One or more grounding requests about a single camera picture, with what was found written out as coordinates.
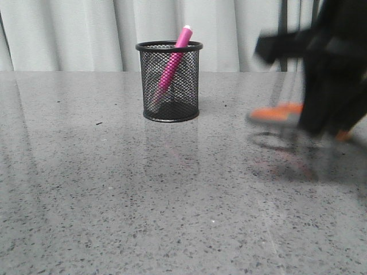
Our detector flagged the black wire mesh pen cup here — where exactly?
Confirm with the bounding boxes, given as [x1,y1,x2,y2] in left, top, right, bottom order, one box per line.
[135,41,203,123]

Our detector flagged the grey orange handled scissors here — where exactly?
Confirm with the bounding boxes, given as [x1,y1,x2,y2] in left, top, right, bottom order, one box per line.
[247,102,360,142]

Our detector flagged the pink marker pen clear cap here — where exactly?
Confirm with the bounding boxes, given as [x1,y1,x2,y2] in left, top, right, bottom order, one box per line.
[153,25,193,104]

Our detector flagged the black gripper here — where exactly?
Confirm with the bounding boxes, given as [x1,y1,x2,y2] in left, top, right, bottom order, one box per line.
[255,1,366,136]

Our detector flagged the grey pleated curtain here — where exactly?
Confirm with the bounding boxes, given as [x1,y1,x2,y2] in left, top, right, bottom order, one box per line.
[1,1,321,72]

